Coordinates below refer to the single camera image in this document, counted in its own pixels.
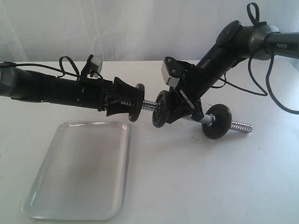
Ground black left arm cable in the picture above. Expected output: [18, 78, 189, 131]
[0, 56, 105, 82]

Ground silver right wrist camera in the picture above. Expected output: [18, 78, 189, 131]
[161, 56, 185, 88]

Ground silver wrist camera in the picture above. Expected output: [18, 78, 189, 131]
[87, 54, 103, 73]
[161, 56, 185, 88]

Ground white rectangular plastic tray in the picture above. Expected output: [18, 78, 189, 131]
[21, 121, 132, 221]

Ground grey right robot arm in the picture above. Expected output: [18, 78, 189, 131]
[159, 21, 299, 124]

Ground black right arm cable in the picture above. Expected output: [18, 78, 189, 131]
[210, 2, 299, 115]

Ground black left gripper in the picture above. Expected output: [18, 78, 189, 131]
[77, 77, 142, 117]

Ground black weight plate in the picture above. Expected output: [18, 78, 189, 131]
[128, 83, 145, 122]

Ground chrome threaded dumbbell bar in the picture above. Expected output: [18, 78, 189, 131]
[119, 99, 254, 135]

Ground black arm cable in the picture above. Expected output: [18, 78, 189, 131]
[210, 2, 299, 115]
[0, 56, 105, 82]

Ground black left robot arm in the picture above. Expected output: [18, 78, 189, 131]
[0, 62, 145, 119]

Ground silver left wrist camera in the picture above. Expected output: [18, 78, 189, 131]
[87, 54, 103, 73]

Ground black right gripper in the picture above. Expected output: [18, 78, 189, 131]
[166, 45, 236, 124]

